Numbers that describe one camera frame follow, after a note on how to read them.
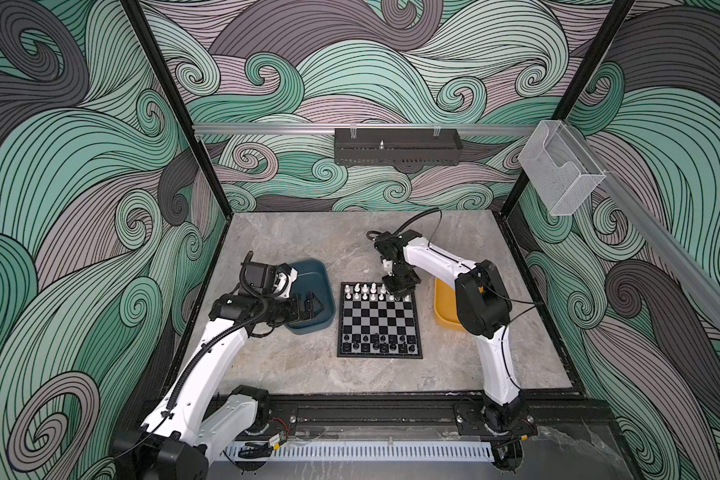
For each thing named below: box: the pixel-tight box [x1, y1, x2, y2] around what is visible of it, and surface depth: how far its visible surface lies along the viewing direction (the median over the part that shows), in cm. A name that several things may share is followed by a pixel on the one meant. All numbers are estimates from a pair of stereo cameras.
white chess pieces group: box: [344, 282, 412, 302], surface depth 96 cm
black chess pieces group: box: [343, 333, 419, 353], surface depth 85 cm
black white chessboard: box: [337, 282, 423, 359], surface depth 89 cm
